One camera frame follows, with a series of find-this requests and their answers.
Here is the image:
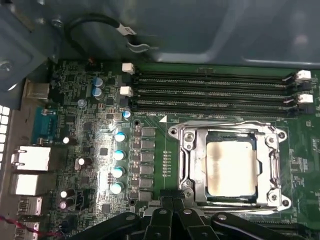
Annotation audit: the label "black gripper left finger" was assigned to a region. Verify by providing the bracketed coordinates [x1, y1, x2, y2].
[67, 195, 175, 240]

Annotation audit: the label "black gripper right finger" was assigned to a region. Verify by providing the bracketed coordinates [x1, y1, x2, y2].
[174, 196, 312, 240]

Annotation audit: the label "metal socket cover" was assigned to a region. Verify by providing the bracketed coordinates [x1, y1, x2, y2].
[181, 121, 281, 208]

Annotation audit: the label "silver CPU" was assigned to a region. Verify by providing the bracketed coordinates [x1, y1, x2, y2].
[205, 131, 260, 201]

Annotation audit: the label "CPU socket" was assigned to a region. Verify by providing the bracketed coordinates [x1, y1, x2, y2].
[169, 119, 293, 215]

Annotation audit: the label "green RAM stick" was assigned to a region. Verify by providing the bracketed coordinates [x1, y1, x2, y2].
[247, 216, 305, 228]

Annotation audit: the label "RAM slot white latches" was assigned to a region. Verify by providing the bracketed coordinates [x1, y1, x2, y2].
[121, 62, 312, 82]
[119, 86, 315, 105]

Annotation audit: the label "green motherboard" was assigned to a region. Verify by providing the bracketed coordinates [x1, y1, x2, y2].
[47, 58, 320, 240]

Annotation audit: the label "black PC case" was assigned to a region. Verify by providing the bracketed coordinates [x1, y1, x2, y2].
[0, 0, 320, 240]

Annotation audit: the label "red black twisted wire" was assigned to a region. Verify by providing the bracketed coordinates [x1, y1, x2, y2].
[0, 215, 65, 238]

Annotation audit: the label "black looped cable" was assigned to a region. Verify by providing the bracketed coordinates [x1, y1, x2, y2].
[64, 12, 138, 55]

